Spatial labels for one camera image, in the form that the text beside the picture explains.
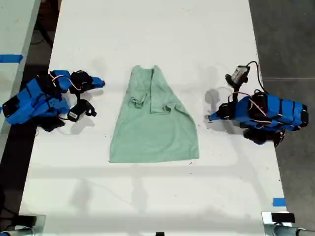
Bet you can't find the pale green T-shirt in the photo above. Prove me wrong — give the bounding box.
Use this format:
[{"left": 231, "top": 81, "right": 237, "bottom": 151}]
[{"left": 108, "top": 64, "right": 200, "bottom": 164}]

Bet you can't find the long blue tape strip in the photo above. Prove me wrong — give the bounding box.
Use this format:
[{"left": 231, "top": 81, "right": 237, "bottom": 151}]
[{"left": 0, "top": 54, "right": 24, "bottom": 63}]

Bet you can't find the white side table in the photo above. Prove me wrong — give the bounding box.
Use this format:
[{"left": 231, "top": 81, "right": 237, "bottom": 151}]
[{"left": 0, "top": 0, "right": 42, "bottom": 154}]

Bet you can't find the metal table clamp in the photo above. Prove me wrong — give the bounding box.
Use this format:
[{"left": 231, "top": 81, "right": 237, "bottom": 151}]
[
  {"left": 261, "top": 211, "right": 296, "bottom": 226},
  {"left": 33, "top": 214, "right": 47, "bottom": 236}
]

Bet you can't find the grey metal pipe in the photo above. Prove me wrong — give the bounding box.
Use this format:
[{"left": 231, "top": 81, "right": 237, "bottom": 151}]
[
  {"left": 0, "top": 226, "right": 34, "bottom": 236},
  {"left": 264, "top": 223, "right": 315, "bottom": 236}
]

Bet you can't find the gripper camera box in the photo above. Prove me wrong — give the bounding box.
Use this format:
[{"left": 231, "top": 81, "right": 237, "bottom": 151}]
[
  {"left": 67, "top": 99, "right": 96, "bottom": 122},
  {"left": 224, "top": 64, "right": 250, "bottom": 87}
]

